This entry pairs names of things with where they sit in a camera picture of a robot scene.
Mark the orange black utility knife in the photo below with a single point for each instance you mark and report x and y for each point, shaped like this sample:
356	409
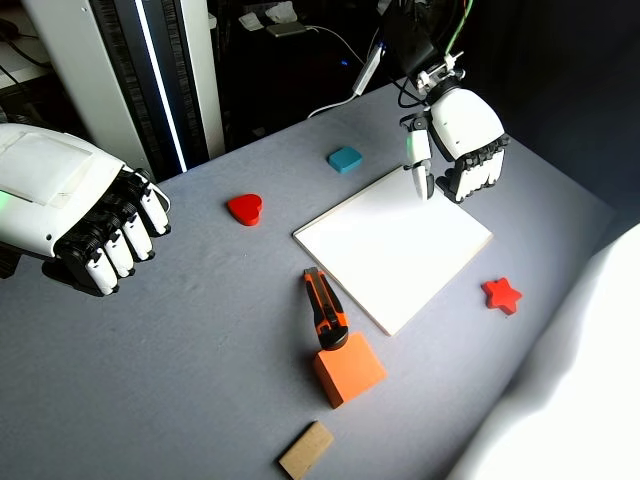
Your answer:
325	305

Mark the white desk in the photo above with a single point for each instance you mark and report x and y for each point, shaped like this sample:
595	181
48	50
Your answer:
15	65

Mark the white black equipment rack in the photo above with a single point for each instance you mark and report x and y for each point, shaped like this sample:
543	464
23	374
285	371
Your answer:
195	75

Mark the red heart block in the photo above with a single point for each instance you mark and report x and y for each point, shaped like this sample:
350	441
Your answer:
245	209

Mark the grey table cloth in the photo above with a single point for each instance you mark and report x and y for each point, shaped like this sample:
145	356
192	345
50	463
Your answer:
175	375

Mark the silver flat device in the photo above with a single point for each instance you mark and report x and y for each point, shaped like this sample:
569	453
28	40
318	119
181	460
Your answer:
286	29

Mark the white crumpled paper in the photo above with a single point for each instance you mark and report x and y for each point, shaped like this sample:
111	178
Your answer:
280	11

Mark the teal rounded block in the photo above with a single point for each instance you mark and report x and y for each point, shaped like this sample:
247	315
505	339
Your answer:
345	159

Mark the white power adapter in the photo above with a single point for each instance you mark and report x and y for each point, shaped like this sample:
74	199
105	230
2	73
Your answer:
367	70

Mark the white cutting board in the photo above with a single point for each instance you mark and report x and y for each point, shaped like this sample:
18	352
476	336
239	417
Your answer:
395	250

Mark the orange square block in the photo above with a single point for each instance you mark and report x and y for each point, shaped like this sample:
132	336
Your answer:
350	372

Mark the plain wooden block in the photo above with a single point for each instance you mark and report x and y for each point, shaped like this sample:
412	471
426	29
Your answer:
306	450

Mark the red star block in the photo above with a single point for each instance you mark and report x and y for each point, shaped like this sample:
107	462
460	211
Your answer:
501	296

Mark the white soft cover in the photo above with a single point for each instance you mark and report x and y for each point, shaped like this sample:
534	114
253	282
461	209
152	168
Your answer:
575	375

